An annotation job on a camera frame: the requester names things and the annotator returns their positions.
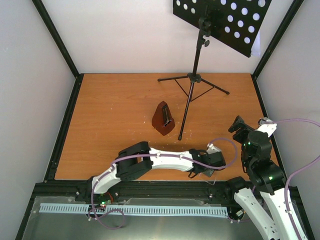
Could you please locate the brown wooden metronome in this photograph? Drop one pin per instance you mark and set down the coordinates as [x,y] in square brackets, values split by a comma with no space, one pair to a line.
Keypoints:
[162,119]

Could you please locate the black music stand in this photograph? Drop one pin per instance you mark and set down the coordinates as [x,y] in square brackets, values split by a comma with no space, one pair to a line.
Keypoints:
[235,23]

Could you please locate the clear plastic metronome cover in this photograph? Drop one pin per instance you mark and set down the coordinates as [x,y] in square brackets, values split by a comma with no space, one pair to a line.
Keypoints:
[209,180]

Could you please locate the black frame post right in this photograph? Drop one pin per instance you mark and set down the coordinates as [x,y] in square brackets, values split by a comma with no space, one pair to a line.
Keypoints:
[285,23]

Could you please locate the light blue cable duct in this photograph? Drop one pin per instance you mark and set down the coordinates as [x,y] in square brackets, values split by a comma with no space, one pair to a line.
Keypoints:
[136,210]

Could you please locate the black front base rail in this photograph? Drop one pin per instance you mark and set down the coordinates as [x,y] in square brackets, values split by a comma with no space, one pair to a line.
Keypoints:
[80,190]

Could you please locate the white sheet music paper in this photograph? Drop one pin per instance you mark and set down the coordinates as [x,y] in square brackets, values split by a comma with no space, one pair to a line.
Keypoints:
[256,48]

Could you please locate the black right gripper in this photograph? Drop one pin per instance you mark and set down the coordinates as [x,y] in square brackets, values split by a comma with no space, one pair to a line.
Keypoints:
[236,125]

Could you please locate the black frame post left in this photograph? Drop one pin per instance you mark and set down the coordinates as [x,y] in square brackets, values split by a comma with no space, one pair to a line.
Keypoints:
[47,20]

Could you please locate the black frame post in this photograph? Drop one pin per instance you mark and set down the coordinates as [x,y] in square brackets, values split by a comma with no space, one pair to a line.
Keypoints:
[47,20]
[285,23]

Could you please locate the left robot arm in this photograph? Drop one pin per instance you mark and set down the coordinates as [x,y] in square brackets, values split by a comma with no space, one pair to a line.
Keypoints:
[137,160]

